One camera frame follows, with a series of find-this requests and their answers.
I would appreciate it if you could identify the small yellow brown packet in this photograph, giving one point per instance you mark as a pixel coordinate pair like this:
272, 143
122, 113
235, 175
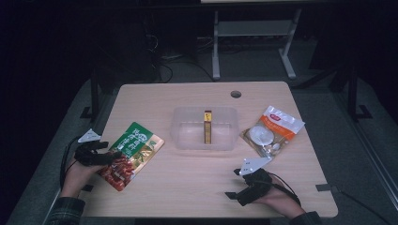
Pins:
207, 128

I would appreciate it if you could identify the black metal stand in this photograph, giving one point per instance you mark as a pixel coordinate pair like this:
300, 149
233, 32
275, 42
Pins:
94, 100
353, 97

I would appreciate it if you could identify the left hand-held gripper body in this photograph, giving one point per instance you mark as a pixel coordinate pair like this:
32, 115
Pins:
89, 154

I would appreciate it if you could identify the clear plastic container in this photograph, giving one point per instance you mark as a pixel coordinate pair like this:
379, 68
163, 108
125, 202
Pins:
191, 129

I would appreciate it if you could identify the white metal stand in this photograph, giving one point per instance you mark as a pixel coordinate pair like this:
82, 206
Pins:
253, 28

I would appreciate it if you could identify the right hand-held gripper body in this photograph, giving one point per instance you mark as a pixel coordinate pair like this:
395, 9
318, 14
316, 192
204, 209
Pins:
258, 184

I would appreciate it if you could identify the white and orange food packet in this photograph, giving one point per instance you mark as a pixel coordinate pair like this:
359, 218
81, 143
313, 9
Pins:
269, 132

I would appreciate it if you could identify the green and red food packet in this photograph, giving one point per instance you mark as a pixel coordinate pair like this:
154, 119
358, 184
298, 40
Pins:
137, 153

